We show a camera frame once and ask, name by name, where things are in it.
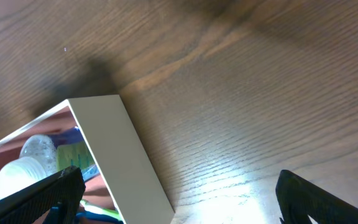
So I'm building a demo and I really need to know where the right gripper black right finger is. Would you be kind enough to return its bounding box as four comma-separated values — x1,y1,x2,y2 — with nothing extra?
275,170,358,224

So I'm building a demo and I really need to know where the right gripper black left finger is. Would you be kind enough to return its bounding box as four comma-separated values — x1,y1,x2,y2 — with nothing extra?
0,166,85,224

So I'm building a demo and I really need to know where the clear bottle with blue liquid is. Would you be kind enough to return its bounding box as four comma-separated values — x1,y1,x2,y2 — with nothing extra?
0,126,101,208

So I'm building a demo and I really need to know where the green and white toothbrush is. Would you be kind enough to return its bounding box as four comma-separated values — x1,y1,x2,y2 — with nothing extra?
80,199,122,221

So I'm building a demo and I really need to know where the white box with pink interior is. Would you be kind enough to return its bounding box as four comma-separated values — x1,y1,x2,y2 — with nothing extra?
0,95,175,224

